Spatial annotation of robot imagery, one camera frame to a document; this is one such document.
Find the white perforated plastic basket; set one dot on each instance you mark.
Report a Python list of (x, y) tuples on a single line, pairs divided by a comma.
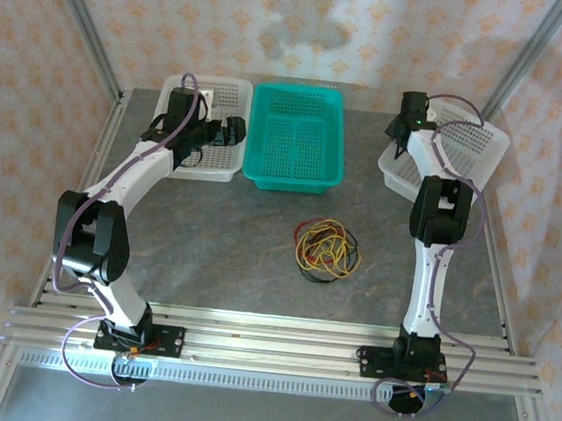
[(230, 94), (474, 145)]

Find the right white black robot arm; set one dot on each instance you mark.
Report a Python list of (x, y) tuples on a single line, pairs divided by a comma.
[(424, 286)]

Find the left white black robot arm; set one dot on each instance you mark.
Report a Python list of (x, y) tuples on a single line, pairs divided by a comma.
[(134, 170)]

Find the green perforated plastic basket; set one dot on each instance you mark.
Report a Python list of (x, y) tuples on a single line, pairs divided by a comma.
[(296, 137)]

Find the aluminium table side rail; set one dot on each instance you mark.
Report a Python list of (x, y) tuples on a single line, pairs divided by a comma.
[(97, 161), (500, 274)]

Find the aluminium frame post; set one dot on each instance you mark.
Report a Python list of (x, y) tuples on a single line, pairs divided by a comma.
[(528, 60), (84, 24)]

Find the aluminium mounting rail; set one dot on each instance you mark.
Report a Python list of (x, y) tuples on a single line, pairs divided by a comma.
[(272, 345)]

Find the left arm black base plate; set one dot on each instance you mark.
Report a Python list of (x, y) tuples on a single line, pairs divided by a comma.
[(169, 342)]

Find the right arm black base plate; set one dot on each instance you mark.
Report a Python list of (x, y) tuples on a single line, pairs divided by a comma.
[(370, 363)]

